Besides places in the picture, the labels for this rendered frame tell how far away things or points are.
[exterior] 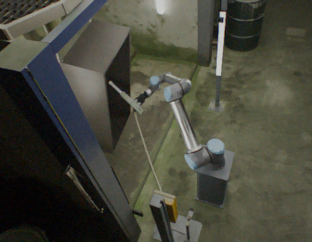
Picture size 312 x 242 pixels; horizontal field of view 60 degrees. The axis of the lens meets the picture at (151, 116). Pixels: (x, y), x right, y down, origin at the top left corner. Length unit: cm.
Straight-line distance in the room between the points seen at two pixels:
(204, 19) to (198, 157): 227
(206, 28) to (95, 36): 211
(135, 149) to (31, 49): 247
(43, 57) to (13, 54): 12
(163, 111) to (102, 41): 178
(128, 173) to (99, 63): 161
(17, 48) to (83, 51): 104
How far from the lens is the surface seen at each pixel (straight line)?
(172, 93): 220
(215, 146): 234
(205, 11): 395
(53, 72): 120
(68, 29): 126
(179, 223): 216
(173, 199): 141
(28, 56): 115
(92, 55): 216
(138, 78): 436
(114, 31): 238
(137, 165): 331
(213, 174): 251
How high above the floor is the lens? 284
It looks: 49 degrees down
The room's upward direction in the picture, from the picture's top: 12 degrees counter-clockwise
